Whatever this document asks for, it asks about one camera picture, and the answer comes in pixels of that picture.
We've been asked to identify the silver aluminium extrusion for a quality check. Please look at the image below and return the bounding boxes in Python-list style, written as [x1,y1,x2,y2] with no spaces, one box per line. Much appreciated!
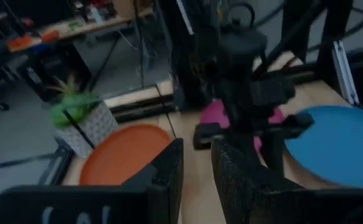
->
[331,40,361,106]

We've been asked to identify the orange object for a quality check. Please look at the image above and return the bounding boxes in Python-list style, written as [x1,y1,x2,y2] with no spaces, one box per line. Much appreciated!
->
[40,29,60,43]
[7,34,33,51]

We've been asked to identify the blue plate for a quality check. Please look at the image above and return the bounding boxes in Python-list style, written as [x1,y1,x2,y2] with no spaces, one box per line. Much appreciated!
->
[284,105,363,190]

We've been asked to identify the wooden workbench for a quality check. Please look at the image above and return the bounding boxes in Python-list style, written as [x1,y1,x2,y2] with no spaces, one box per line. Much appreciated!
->
[6,6,154,103]

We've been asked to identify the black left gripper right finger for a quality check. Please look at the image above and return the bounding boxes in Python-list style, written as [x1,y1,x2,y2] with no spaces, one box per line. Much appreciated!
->
[211,139,305,224]

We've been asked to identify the white triangle-patterned planter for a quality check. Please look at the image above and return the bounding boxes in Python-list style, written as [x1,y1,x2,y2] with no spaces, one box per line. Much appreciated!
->
[54,101,120,159]

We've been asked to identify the black rig frame post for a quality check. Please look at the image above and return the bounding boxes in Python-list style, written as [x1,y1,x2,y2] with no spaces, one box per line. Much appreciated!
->
[315,0,355,91]

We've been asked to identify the black floor cable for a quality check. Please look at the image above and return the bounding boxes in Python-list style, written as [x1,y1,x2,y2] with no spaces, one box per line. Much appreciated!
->
[0,152,59,174]

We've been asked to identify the green potted plant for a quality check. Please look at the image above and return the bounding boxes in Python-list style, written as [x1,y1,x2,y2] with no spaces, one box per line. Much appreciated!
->
[45,73,103,129]

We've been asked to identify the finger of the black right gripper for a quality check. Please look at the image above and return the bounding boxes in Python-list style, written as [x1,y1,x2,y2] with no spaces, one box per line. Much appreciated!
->
[229,138,257,160]
[260,136,286,177]

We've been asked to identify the magenta pink plate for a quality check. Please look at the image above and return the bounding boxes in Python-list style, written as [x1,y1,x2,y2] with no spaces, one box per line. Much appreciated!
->
[199,99,286,154]

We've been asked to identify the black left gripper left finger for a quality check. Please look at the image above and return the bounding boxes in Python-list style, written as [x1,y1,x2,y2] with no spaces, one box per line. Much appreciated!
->
[121,138,185,224]

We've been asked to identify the orange plate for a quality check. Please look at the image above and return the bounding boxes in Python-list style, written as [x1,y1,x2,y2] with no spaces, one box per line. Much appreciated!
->
[79,123,174,187]

